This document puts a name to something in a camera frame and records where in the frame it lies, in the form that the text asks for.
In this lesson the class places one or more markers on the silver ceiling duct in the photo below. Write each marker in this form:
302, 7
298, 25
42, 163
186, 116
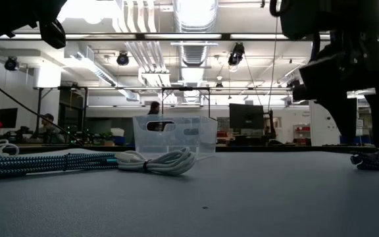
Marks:
194, 16

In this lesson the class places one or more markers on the black monitor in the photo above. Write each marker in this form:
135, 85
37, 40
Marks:
7, 118
246, 116

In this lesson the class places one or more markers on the black ceiling spotlight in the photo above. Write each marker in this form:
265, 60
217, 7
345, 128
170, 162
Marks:
236, 56
11, 64
122, 59

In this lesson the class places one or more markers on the black neighbouring rig frame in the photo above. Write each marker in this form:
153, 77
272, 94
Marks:
39, 108
186, 88

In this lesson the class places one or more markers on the grey-blue table mat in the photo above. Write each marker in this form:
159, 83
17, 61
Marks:
209, 197

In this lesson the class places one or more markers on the overhead LED light bar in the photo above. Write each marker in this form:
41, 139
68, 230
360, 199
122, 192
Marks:
183, 36

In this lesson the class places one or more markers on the clear plastic bin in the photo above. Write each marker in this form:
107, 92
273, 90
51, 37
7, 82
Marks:
176, 141

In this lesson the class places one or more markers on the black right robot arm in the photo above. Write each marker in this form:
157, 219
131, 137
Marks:
324, 16

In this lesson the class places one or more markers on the red shelf bins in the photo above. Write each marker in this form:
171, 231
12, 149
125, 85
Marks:
302, 129

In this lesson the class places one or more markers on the white ceiling pipes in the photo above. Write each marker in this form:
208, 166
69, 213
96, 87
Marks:
150, 56

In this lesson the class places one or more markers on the green toothbrush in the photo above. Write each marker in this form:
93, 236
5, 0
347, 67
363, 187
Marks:
44, 162

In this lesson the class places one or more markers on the purple object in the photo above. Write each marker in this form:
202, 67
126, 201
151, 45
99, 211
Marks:
370, 163

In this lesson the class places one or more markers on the person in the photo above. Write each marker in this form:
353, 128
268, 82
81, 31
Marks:
154, 108
48, 126

